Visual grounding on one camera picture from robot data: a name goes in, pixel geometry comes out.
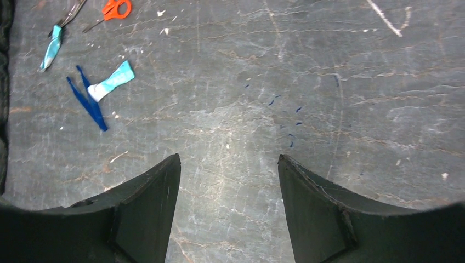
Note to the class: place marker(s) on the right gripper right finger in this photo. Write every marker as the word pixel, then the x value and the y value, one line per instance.
pixel 329 223

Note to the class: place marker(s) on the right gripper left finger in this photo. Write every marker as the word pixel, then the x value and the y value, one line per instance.
pixel 128 223

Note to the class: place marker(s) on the blue plastic tweezers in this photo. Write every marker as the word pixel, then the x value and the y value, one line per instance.
pixel 87 101

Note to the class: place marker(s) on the teal white tube packet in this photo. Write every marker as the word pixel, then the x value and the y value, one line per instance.
pixel 122 75

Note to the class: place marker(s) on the teal scissor sheath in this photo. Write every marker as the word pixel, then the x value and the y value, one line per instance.
pixel 53 48

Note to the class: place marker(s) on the orange handled scissors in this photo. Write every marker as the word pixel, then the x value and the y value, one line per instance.
pixel 112 11

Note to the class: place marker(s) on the black handled scissors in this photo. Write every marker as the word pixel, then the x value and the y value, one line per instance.
pixel 71 14

